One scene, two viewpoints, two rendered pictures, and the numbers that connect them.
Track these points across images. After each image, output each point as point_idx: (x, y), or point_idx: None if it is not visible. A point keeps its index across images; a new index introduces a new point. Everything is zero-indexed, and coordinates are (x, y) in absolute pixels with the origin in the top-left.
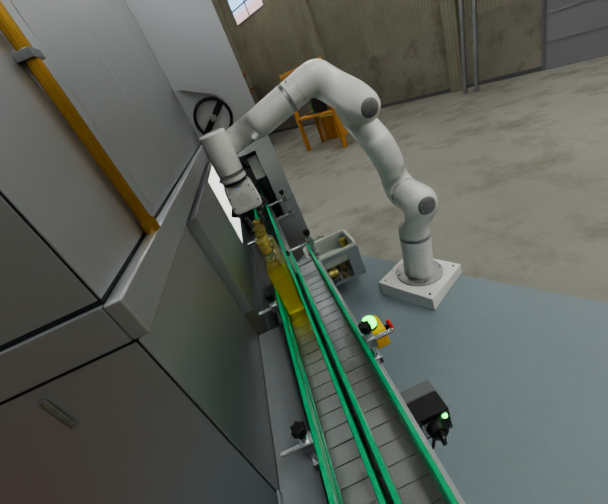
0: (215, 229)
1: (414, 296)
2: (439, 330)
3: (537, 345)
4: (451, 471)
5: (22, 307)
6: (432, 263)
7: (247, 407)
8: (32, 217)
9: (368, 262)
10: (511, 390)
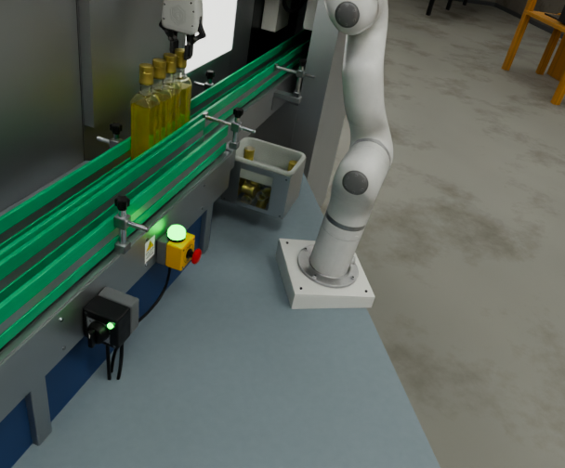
0: (123, 20)
1: (288, 279)
2: (265, 324)
3: (313, 409)
4: (104, 400)
5: None
6: (340, 265)
7: None
8: None
9: (313, 221)
10: (235, 409)
